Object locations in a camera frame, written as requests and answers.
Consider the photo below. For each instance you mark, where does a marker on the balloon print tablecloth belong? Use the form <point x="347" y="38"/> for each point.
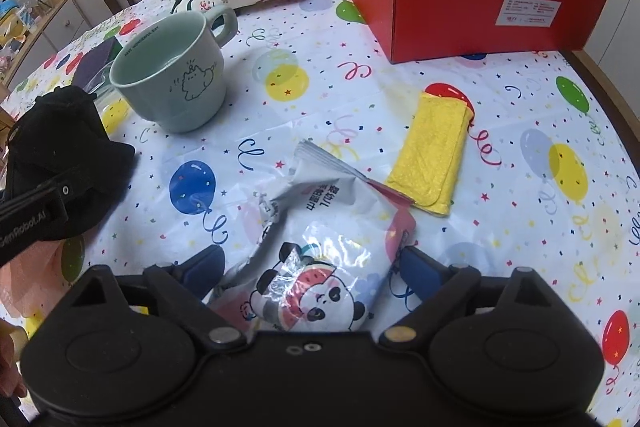
<point x="350" y="107"/>

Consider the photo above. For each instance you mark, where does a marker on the pale green mug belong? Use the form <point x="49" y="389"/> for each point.
<point x="170" y="92"/>

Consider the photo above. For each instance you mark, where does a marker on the yellow cloth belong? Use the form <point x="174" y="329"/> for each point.
<point x="430" y="152"/>

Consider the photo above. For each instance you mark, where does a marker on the person's left hand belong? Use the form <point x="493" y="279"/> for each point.
<point x="10" y="362"/>

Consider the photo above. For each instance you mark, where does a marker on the pile of toys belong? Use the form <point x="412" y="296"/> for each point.
<point x="12" y="24"/>

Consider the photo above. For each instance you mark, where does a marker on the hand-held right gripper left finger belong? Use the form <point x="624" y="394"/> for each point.
<point x="204" y="269"/>

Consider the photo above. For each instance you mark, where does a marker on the dark purple sponge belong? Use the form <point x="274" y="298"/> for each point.
<point x="92" y="59"/>

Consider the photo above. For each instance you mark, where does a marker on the panda print snack bag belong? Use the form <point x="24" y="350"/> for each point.
<point x="320" y="232"/>

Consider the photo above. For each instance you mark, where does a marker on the wooden table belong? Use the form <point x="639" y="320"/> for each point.
<point x="600" y="82"/>

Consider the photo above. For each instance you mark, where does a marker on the black cloth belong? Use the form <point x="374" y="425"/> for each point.
<point x="60" y="142"/>

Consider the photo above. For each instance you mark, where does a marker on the wooden cabinet with grey drawers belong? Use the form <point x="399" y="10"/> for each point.
<point x="60" y="22"/>

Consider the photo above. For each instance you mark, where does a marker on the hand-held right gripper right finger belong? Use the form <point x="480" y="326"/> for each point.
<point x="420" y="272"/>

